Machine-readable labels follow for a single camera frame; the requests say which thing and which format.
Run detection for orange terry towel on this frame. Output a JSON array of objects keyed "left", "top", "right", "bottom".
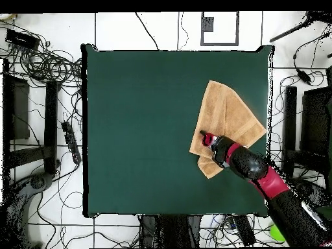
[{"left": 189, "top": 80, "right": 267, "bottom": 180}]

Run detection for dark green table cloth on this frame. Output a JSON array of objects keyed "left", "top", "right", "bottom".
[{"left": 80, "top": 43, "right": 273, "bottom": 218}]

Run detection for wide black power strip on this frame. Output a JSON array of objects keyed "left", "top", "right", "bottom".
[{"left": 228, "top": 215, "right": 256, "bottom": 247}]

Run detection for dark grey floor plate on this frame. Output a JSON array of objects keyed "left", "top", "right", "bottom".
[{"left": 202, "top": 16, "right": 215, "bottom": 32}]

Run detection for dark grey stand base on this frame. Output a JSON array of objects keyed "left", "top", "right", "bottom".
[{"left": 292, "top": 177, "right": 332, "bottom": 211}]

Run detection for bright green ball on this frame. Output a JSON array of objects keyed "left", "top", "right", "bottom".
[{"left": 269, "top": 224, "right": 286, "bottom": 244}]

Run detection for long black power strip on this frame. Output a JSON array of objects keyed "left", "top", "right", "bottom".
[{"left": 60, "top": 121, "right": 82, "bottom": 165}]

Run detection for black tripod leg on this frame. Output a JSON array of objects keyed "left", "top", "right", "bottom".
[{"left": 269, "top": 10, "right": 332, "bottom": 43}]

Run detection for grey wheeled stand base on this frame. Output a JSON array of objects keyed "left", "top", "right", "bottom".
[{"left": 5, "top": 172, "right": 55, "bottom": 248}]

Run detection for black hub box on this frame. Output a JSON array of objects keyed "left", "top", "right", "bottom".
[{"left": 5, "top": 28, "right": 41, "bottom": 51}]

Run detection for black metal stand frame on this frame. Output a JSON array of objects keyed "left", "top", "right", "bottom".
[
  {"left": 282, "top": 65, "right": 332, "bottom": 180},
  {"left": 2, "top": 58, "right": 62, "bottom": 176}
]

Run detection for black robot pedestal frame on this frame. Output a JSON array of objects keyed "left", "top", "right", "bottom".
[{"left": 139, "top": 214, "right": 202, "bottom": 248}]

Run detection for grey square floor frame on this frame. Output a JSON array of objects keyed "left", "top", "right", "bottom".
[{"left": 200, "top": 11, "right": 240, "bottom": 47}]

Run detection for black power adapter with cable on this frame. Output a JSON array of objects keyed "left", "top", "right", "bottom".
[{"left": 292, "top": 33, "right": 327, "bottom": 86}]

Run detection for tangled black cables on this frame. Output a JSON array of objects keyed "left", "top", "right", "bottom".
[{"left": 0, "top": 20, "right": 84, "bottom": 89}]

